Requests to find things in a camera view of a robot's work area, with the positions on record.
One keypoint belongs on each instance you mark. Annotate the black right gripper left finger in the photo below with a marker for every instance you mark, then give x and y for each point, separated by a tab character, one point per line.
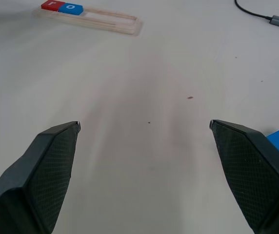
27	185

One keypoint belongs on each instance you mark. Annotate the blue letter o tile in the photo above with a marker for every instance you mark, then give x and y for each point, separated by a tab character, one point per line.
70	8

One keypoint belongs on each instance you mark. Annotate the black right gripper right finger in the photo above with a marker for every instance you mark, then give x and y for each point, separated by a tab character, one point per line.
256	180

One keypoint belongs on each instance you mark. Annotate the red letter tile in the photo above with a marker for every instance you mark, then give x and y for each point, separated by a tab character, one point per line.
49	5

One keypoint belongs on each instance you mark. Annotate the wooden tray with letter tiles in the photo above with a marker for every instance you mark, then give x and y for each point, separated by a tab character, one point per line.
129	30

